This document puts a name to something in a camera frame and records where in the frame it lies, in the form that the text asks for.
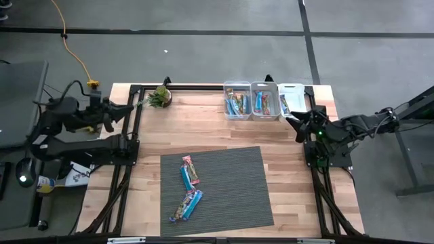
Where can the white plastic bin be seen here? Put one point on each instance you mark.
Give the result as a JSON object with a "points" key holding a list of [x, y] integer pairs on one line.
{"points": [[298, 101]]}

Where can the clear plastic bin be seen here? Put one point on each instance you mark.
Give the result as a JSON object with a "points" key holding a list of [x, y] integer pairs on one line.
{"points": [[237, 84]]}

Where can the black aluminium table frame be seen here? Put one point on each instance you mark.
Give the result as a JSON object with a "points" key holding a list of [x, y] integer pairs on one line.
{"points": [[190, 87]]}

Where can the brown green Chewy bar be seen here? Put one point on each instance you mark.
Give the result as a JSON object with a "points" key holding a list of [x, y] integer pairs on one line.
{"points": [[239, 103]]}

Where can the black computer mouse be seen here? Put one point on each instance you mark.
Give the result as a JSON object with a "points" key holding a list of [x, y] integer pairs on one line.
{"points": [[25, 169]]}

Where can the yellow white bottle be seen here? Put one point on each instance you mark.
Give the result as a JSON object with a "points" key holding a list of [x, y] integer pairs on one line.
{"points": [[45, 184]]}

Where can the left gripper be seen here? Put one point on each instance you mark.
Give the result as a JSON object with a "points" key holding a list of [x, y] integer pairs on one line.
{"points": [[101, 108]]}

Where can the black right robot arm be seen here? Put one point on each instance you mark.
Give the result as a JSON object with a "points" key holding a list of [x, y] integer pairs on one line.
{"points": [[359, 123]]}

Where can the grey plastic bin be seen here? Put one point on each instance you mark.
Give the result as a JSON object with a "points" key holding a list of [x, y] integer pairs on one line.
{"points": [[273, 88]]}

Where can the purple green Chewy bar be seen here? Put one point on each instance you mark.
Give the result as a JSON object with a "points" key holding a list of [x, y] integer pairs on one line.
{"points": [[181, 208]]}

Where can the person's shoe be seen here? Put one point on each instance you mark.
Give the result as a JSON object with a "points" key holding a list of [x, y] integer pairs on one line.
{"points": [[5, 4], [3, 17]]}

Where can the red Chewy granola bar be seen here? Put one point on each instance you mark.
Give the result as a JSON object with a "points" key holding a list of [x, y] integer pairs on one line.
{"points": [[191, 169], [266, 104]]}

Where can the white metal bracket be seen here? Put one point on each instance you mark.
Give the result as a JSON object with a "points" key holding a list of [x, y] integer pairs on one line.
{"points": [[125, 240]]}

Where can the green red granola bar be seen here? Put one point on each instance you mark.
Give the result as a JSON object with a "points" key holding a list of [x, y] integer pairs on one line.
{"points": [[285, 104]]}

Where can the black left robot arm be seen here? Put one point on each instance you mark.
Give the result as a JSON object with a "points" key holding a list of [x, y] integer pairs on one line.
{"points": [[84, 145]]}

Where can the potted succulent plant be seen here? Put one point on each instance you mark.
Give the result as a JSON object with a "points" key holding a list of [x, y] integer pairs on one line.
{"points": [[162, 96]]}

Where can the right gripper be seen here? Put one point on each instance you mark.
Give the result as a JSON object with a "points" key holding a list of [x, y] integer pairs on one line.
{"points": [[317, 122]]}

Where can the silver green granola bar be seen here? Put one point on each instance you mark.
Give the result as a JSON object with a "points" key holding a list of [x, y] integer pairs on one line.
{"points": [[230, 92]]}

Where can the white printed bag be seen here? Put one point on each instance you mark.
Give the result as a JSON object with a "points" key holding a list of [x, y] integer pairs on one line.
{"points": [[79, 178]]}

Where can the blue Quaker granola bar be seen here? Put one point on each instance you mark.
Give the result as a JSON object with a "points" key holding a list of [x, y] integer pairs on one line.
{"points": [[231, 107], [245, 103], [258, 101], [195, 203], [186, 181]]}

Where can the black metal stand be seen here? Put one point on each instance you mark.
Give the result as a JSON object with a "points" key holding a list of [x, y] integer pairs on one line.
{"points": [[403, 156]]}

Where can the grey side table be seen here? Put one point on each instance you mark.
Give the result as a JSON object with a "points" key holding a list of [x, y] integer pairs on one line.
{"points": [[20, 101]]}

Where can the grey woven placemat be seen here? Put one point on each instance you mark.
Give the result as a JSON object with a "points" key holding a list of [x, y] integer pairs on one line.
{"points": [[237, 203]]}

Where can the black caster wheel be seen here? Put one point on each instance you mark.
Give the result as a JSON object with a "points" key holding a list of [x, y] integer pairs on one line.
{"points": [[42, 225]]}

